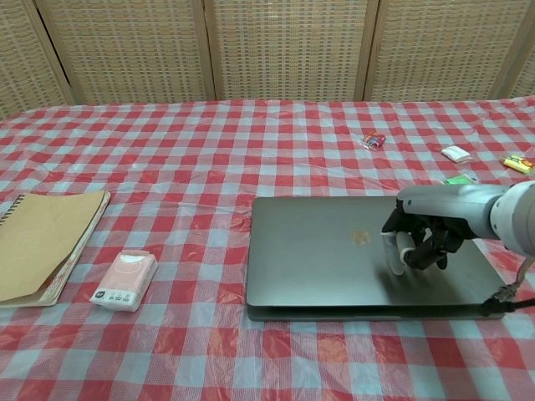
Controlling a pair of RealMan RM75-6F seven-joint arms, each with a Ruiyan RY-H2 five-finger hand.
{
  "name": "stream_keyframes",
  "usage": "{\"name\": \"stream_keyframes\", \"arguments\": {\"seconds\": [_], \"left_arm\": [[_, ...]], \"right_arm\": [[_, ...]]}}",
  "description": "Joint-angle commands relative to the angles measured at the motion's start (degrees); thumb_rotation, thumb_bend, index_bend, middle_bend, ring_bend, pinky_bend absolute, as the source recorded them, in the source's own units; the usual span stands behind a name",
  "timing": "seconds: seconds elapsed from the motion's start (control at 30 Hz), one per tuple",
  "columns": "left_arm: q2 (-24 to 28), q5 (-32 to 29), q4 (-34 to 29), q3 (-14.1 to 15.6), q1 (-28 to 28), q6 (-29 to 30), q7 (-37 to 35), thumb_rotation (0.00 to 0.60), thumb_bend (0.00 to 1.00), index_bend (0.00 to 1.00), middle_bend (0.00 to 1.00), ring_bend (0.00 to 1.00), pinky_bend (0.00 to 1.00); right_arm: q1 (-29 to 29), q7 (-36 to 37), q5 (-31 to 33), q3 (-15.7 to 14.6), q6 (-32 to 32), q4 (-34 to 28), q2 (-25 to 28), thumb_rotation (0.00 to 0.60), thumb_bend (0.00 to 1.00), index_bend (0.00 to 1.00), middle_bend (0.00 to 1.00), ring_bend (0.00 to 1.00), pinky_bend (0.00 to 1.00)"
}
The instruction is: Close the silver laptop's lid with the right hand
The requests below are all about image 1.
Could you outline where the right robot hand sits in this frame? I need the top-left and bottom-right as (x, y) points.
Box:
(380, 185), (509, 277)

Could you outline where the grey laptop computer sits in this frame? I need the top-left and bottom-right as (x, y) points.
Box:
(245, 195), (507, 322)

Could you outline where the green candy packet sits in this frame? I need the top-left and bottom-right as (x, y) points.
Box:
(442, 174), (479, 187)

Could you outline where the small white packet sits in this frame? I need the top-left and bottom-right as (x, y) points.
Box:
(441, 144), (474, 164)

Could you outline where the yellow candy packet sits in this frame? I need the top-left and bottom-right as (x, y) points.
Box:
(500, 153), (535, 175)

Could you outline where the red candy packet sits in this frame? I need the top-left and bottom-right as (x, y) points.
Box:
(361, 130), (387, 150)

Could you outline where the red white checkered tablecloth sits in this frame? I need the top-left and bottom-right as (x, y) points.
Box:
(0, 96), (535, 401)

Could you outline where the pink tissue pack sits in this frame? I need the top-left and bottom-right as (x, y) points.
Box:
(89, 249), (160, 315)

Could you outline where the brown spiral notebook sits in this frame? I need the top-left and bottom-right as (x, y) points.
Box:
(0, 190), (112, 309)

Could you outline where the black cable with metal connector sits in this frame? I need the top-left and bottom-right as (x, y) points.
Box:
(479, 255), (535, 317)

